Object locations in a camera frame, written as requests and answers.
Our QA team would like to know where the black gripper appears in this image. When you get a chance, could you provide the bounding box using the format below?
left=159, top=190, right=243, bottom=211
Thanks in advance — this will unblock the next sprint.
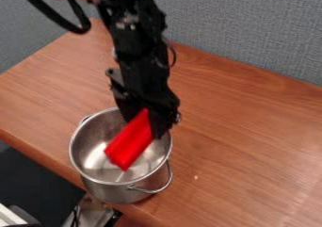
left=106, top=53, right=180, bottom=138

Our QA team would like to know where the red plastic block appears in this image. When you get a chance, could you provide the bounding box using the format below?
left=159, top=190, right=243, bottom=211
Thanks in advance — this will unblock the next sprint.
left=104, top=108, right=154, bottom=171

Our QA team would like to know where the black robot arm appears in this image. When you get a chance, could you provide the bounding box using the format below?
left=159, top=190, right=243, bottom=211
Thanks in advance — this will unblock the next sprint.
left=89, top=0, right=180, bottom=138

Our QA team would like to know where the stainless steel pot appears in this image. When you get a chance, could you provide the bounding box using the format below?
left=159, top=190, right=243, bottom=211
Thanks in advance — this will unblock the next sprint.
left=69, top=107, right=172, bottom=204

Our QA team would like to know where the white object at corner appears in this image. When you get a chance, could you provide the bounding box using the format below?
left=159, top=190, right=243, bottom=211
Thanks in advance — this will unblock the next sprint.
left=0, top=203, right=31, bottom=227

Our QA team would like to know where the metal pot bail handle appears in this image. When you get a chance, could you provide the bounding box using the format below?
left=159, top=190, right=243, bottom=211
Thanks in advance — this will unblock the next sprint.
left=127, top=160, right=174, bottom=194

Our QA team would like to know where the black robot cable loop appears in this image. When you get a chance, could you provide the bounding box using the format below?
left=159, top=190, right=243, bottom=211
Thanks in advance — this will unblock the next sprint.
left=11, top=0, right=94, bottom=35

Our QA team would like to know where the grey table leg bracket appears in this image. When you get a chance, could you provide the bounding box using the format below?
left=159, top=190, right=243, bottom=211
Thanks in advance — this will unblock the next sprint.
left=61, top=194, right=122, bottom=227

